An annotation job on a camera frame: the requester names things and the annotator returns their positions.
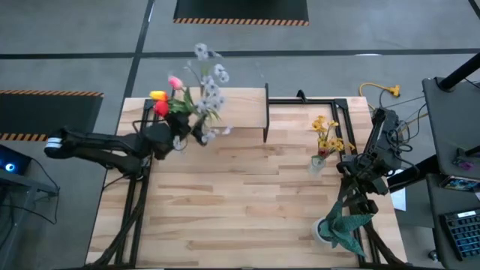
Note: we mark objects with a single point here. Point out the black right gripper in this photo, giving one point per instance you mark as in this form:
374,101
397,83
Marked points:
367,172

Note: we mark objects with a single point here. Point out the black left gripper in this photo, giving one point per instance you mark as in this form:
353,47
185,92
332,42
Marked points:
161,142

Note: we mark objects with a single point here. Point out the clear glass vase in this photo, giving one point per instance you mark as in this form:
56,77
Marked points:
180,144
317,165

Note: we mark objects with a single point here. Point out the white artificial flower bunch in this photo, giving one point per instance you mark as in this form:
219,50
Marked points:
212,90

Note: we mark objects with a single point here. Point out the yellow artificial tulip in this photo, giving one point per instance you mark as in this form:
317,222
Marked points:
158,95

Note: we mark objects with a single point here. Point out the pink artificial tulip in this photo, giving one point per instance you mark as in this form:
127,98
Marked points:
175,82

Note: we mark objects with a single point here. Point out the yellow artificial flower bunch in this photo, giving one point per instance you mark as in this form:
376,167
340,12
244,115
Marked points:
319,125

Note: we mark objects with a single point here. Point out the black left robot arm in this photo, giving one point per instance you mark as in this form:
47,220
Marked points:
93,144

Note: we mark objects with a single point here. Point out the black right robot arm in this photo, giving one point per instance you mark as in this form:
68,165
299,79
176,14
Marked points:
386,135

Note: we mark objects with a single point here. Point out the wooden shelf with black legs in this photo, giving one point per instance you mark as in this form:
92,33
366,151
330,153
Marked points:
243,108

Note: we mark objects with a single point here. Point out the white paper sheet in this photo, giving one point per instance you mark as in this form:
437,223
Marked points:
399,198

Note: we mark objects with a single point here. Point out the black beam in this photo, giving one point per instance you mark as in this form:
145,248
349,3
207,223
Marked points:
412,176

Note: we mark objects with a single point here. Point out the green potted plant white pot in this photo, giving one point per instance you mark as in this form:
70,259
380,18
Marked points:
345,228

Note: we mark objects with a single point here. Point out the grey desk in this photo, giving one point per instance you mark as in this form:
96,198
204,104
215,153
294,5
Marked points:
435,210
450,120

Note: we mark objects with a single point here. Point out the tablet with lit screen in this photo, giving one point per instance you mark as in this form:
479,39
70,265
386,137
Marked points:
459,183

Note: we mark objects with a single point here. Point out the small purple object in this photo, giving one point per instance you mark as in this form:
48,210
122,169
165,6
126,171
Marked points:
466,165

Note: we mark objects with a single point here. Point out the black keyboard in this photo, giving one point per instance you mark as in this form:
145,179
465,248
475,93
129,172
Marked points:
463,234

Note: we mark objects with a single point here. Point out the black mat with hazard stripes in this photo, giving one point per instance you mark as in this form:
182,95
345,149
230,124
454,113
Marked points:
45,116
240,9

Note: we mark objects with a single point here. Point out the grey metal stand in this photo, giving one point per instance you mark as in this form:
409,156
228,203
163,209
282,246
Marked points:
37,187

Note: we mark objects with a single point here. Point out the black computer with blue light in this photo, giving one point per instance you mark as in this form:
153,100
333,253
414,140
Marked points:
15,161

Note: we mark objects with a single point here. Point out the black post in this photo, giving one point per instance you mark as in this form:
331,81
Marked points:
461,73

